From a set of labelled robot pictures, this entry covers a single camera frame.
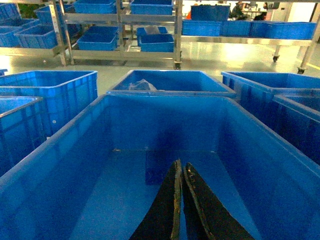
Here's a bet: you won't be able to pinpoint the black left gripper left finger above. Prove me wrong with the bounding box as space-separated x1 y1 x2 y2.
130 159 182 240

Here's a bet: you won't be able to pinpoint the clear plastic bags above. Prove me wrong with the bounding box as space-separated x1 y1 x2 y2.
128 79 157 91

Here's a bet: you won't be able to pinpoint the blue bin with red bags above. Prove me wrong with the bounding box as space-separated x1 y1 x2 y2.
273 95 320 164

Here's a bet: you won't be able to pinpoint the blue bin far left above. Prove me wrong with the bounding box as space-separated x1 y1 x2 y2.
0 70 98 137

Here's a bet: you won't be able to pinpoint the steel cart with blue bins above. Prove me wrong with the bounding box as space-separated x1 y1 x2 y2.
0 0 182 70

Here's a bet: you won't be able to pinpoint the blue bin rear right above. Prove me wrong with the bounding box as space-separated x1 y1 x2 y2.
221 71 320 128

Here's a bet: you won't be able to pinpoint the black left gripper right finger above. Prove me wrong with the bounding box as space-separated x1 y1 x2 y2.
182 162 253 240

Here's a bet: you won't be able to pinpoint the blue bin front left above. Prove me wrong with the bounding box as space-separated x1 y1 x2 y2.
0 94 320 240

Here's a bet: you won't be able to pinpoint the blue bin with clear bags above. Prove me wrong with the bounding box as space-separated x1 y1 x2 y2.
107 69 236 99

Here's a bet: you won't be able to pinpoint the blue bin near left edge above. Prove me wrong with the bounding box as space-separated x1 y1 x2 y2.
0 96 46 176

